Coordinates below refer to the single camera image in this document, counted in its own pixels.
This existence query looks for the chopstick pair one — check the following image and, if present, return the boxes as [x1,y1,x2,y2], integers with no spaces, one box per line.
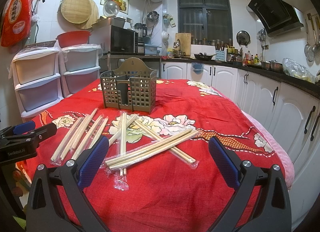
[50,117,84,166]

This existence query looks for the chopstick pair two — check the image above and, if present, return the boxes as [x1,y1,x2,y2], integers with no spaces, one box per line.
[60,108,98,161]

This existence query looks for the chopstick pair three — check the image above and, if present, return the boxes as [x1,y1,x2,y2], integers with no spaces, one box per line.
[72,115,108,160]

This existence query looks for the chopstick pair four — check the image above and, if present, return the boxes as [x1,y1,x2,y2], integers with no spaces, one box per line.
[114,112,129,191]

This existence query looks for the chopstick pair five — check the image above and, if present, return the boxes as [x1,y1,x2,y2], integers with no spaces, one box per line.
[108,114,138,146]

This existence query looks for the chopstick pair six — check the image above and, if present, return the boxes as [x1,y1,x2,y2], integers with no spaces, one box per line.
[105,129,199,171]

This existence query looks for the chopstick pair seven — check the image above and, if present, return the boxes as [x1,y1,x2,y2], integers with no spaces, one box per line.
[135,120,196,164]

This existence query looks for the dark kitchen window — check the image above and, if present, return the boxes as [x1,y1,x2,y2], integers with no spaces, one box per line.
[177,0,233,42]

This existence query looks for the left white drawer unit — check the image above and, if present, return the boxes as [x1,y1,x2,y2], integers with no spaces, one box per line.
[9,47,63,121]

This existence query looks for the white drawer unit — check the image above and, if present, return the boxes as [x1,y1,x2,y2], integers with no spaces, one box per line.
[9,47,63,121]
[59,44,103,98]

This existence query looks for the right white drawer unit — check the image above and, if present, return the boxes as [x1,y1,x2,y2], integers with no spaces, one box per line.
[59,44,103,98]

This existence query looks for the white lower cabinets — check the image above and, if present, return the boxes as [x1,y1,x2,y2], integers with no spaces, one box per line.
[160,60,319,228]

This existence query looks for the red plastic bag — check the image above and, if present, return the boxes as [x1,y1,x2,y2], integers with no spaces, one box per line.
[1,0,31,47]

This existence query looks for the red plastic basin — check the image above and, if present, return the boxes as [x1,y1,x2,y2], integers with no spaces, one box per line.
[56,30,91,48]

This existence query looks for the grey perforated utensil holder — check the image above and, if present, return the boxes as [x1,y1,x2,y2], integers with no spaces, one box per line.
[100,57,157,113]

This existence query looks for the red floral tablecloth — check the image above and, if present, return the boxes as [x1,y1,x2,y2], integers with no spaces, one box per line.
[24,78,295,232]

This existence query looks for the black microwave oven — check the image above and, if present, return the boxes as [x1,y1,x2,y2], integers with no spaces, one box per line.
[89,25,138,54]

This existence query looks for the round bamboo mat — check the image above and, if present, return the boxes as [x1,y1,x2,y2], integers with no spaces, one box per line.
[60,0,92,24]

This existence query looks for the steel tray on microwave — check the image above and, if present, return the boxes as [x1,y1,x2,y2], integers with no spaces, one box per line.
[92,17,126,30]

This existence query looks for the glass pot lid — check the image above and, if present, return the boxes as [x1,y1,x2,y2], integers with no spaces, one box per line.
[103,0,119,17]

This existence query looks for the black blender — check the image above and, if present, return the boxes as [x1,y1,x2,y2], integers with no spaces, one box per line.
[134,23,148,38]

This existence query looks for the black wok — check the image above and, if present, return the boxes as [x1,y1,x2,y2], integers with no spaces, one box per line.
[194,52,215,61]

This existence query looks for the hanging dark pot lid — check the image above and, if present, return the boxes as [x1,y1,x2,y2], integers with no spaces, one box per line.
[236,30,251,46]

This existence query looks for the wooden cutting board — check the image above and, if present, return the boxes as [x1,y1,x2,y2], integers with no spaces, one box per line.
[175,33,191,56]

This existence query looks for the black range hood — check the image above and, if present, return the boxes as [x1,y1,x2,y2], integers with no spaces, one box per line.
[248,0,304,37]

